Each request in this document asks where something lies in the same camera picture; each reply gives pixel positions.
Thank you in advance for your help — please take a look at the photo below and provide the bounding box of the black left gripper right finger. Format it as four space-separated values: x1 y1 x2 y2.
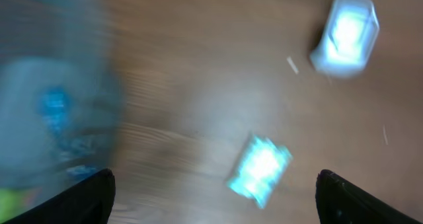
315 169 422 224

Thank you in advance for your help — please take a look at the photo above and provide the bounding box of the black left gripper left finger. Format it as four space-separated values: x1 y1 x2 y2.
4 168 116 224

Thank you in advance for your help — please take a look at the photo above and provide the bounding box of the teal white snack packet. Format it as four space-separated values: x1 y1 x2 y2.
227 134 293 209

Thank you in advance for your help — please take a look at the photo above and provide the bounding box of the blue snack bar wrapper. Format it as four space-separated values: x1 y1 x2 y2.
39 87 98 182

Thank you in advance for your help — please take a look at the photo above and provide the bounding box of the green clear snack bag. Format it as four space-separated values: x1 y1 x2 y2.
1 188 29 223

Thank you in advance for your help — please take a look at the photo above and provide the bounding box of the white barcode scanner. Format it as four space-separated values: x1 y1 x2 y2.
310 0 380 78

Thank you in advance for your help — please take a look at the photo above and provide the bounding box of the grey plastic mesh basket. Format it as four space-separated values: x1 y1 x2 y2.
1 0 123 188

